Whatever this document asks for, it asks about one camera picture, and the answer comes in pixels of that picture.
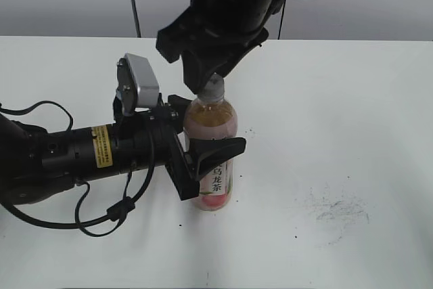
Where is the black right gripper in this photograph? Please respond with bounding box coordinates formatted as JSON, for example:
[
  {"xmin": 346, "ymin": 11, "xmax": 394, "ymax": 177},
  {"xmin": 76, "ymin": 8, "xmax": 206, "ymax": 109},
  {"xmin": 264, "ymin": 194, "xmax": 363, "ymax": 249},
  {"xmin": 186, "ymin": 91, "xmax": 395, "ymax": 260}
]
[{"xmin": 156, "ymin": 4, "xmax": 269, "ymax": 95}]

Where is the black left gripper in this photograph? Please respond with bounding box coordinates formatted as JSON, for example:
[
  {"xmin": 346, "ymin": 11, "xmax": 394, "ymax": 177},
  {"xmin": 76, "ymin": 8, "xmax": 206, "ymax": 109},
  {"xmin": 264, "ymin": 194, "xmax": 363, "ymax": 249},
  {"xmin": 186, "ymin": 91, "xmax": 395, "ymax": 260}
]
[{"xmin": 130, "ymin": 95, "xmax": 246, "ymax": 200}]

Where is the oolong tea bottle pink label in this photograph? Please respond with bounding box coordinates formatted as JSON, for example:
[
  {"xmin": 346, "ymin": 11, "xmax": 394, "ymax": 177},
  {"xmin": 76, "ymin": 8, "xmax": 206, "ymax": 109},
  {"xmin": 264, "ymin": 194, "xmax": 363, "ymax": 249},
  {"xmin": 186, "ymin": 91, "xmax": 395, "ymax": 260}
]
[{"xmin": 184, "ymin": 98, "xmax": 237, "ymax": 211}]

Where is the white bottle cap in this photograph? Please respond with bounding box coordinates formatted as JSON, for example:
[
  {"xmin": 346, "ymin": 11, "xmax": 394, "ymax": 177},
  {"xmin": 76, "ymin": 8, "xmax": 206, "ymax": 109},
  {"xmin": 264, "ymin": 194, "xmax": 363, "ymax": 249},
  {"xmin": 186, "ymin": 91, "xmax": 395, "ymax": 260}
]
[{"xmin": 198, "ymin": 74, "xmax": 225, "ymax": 103}]

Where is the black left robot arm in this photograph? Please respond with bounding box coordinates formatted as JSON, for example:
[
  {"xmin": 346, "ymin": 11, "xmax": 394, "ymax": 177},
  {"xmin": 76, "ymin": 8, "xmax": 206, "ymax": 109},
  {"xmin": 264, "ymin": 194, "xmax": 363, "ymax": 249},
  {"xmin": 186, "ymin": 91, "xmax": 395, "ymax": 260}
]
[{"xmin": 1, "ymin": 95, "xmax": 246, "ymax": 205}]

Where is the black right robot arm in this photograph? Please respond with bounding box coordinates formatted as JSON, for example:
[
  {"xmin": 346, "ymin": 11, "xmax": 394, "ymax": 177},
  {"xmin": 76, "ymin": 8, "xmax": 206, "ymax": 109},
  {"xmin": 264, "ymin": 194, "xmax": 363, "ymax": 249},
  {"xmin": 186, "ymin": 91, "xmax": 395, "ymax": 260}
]
[{"xmin": 156, "ymin": 0, "xmax": 283, "ymax": 94}]

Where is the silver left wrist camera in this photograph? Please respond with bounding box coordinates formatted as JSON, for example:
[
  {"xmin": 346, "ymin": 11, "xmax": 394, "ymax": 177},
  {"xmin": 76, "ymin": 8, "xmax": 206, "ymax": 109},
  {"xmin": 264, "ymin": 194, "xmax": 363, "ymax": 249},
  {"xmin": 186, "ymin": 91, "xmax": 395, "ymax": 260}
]
[{"xmin": 116, "ymin": 53, "xmax": 160, "ymax": 116}]

